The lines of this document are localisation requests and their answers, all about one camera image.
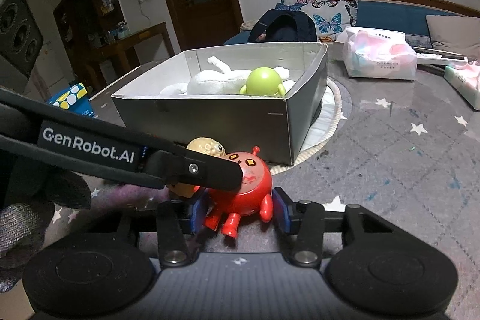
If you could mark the dark wooden shelf cabinet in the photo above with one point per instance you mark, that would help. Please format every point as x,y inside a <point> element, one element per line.
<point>75,12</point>

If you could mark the white flat box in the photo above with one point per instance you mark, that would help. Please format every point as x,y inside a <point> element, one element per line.
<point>442,59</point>

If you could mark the green round toy figure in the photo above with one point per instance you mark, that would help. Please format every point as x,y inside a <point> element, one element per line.
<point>262,80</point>

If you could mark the blue dotted tissue box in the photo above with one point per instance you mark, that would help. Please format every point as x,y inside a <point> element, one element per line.
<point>71,97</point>

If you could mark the white round mat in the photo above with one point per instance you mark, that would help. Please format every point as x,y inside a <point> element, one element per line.
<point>318,140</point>

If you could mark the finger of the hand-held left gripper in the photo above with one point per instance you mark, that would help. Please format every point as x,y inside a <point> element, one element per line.
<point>210,173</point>

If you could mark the small pink tissue pack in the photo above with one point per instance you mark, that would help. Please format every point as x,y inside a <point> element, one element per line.
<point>467,80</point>

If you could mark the large pink tissue pack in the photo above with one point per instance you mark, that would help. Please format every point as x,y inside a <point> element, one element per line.
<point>378,57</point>

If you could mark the teal-lidded glass jar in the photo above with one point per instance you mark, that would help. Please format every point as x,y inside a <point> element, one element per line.
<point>122,30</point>

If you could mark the wooden side table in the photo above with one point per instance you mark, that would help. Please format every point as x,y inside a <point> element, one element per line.
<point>150,33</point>

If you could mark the grey cushion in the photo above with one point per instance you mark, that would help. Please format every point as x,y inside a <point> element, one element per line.
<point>453,31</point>

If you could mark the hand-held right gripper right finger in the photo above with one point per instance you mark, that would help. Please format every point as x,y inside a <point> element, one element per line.
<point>281,211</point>

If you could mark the butterfly print pillow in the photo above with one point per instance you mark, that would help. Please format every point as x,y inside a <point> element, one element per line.
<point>330,20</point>

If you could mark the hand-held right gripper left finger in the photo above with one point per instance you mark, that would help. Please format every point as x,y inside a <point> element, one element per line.
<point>197,213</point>

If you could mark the grey cardboard box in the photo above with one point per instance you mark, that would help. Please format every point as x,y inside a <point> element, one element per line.
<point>225,125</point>

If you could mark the red round toy figure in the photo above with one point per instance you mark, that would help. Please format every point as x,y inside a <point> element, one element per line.
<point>251,188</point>

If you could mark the dark blue backpack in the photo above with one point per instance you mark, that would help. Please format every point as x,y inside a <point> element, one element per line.
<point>285,25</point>

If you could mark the tan peanut toy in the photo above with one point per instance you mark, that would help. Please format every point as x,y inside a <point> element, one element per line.
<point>204,146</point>

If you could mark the white plush rabbit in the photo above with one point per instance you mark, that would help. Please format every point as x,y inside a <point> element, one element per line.
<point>210,82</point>

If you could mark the person's left hand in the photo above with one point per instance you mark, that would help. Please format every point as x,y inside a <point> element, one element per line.
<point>22,230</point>

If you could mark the blue sofa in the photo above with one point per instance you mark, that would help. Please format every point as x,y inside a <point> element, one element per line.
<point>393,16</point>

